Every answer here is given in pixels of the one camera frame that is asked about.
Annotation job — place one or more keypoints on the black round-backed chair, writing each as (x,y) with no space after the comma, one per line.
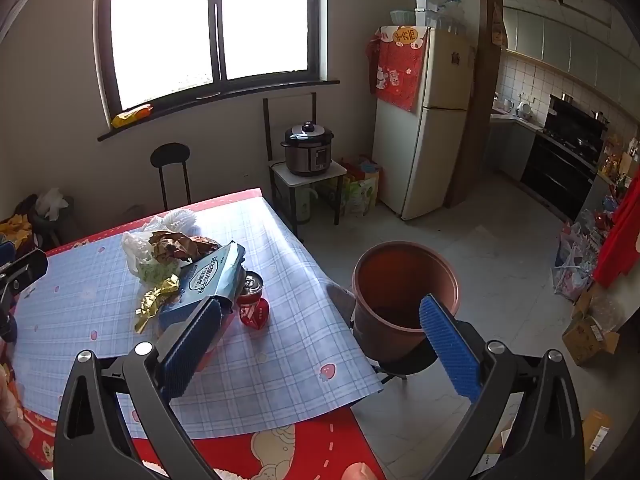
(170,155)

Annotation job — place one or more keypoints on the grey kitchen counter cabinet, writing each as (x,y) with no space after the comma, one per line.
(510,150)

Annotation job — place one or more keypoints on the white plastic bag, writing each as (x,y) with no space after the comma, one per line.
(137,252)

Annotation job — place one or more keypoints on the brown hanging paper bag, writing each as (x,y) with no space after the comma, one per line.
(497,27)

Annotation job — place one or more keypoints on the brown plastic bucket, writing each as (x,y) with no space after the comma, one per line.
(400,280)

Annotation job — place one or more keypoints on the black stove oven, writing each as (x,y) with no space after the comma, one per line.
(555,170)

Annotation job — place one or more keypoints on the red crumpled wrapper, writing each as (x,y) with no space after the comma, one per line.
(257,315)

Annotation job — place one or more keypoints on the flat cardboard box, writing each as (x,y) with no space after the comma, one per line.
(595,432)

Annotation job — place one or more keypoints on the black stool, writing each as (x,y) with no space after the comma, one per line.
(405,366)

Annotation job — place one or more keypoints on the gold wrapper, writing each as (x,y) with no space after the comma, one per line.
(155,300)

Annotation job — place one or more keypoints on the blue plaid tablecloth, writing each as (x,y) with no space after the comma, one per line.
(280,310)

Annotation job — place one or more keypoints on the black bin with white bag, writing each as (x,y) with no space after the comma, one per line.
(50,207)

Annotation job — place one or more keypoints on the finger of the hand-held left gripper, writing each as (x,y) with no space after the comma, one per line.
(27,266)

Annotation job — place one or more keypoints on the green and white kettle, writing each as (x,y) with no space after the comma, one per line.
(303,205)

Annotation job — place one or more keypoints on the red hanging cloth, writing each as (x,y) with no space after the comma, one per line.
(622,230)

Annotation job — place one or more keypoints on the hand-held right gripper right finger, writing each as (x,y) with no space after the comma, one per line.
(447,350)

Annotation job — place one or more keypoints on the white fluffy brush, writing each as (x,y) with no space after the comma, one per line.
(180,217)

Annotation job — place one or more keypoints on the steel pressure cooker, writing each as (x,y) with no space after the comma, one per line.
(307,152)

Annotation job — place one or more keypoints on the dark-framed window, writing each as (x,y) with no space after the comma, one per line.
(216,20)

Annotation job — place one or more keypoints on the yellow cloth pile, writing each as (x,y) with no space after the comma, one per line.
(15,230)

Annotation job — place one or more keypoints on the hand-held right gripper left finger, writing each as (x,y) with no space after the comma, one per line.
(192,345)

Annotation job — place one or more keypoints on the dark window sill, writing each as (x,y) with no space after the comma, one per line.
(225,97)

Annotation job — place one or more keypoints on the shelf of packaged goods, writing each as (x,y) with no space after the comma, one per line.
(617,160)

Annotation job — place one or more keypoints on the red printed fridge cloth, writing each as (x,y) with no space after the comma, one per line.
(397,72)

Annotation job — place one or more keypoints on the white-topped side table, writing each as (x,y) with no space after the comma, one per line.
(290,178)

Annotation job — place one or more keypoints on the clear plastic containers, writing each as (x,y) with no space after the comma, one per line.
(450,12)

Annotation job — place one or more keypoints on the person's left forearm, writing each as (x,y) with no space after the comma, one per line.
(10,405)

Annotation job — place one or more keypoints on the red drink can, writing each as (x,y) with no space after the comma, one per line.
(250,285)

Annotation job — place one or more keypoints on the black range hood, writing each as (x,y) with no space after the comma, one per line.
(575,110)

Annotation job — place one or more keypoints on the green printed bag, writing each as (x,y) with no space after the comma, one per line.
(357,195)

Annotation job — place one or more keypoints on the open cardboard box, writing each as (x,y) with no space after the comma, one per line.
(590,335)

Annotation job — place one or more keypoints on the grey upper kitchen cabinets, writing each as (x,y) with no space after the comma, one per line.
(565,50)

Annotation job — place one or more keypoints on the yellow snack packet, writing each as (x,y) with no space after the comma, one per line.
(131,116)

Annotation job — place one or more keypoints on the cream fridge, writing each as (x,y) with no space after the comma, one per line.
(425,160)

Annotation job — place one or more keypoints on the red gift bag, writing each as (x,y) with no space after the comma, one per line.
(357,167)

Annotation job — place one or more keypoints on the brown wrapper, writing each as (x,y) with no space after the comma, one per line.
(172,247)

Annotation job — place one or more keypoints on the stacked white storage boxes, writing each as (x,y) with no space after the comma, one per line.
(422,10)

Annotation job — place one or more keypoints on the white electric kettle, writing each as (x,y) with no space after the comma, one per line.
(522,108)

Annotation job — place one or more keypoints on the plastic bags of goods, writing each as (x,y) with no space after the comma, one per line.
(575,260)

